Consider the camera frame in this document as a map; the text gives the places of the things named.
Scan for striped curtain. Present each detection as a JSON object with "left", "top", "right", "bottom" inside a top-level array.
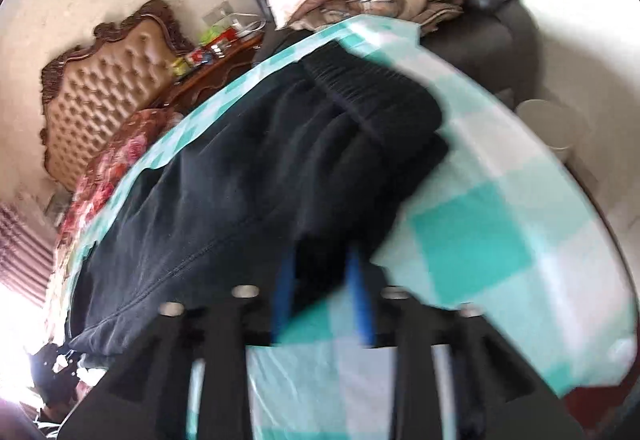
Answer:
[{"left": 0, "top": 202, "right": 53, "bottom": 306}]

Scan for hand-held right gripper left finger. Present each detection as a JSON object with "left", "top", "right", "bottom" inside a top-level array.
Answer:
[{"left": 56, "top": 250, "right": 301, "bottom": 440}]

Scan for dark wooden nightstand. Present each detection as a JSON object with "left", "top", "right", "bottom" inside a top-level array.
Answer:
[{"left": 150, "top": 32, "right": 266, "bottom": 108}]

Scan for tufted leather headboard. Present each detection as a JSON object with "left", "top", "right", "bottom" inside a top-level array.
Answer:
[{"left": 39, "top": 0, "right": 193, "bottom": 193}]

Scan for black pants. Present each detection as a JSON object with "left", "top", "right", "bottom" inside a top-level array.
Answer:
[{"left": 67, "top": 42, "right": 451, "bottom": 356}]

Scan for red tin box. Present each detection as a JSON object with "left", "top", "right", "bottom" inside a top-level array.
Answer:
[{"left": 187, "top": 40, "right": 236, "bottom": 66}]

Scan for green plastic bag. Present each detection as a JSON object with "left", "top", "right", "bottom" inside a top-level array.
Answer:
[{"left": 200, "top": 22, "right": 228, "bottom": 46}]

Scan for wall socket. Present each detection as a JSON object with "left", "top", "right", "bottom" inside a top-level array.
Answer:
[{"left": 204, "top": 5, "right": 236, "bottom": 23}]

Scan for white trash bin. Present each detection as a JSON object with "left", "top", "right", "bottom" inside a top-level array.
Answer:
[{"left": 515, "top": 98, "right": 588, "bottom": 151}]

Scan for red floral quilt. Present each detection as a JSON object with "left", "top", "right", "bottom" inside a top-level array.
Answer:
[{"left": 52, "top": 107, "right": 186, "bottom": 281}]

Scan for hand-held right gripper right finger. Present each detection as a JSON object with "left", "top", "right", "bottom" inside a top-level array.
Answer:
[{"left": 347, "top": 249, "right": 587, "bottom": 440}]

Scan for teal checked bed sheet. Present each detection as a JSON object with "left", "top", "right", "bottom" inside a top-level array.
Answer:
[{"left": 52, "top": 15, "right": 638, "bottom": 440}]

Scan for black leather sofa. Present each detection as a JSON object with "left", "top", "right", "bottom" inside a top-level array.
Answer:
[{"left": 240, "top": 0, "right": 538, "bottom": 111}]

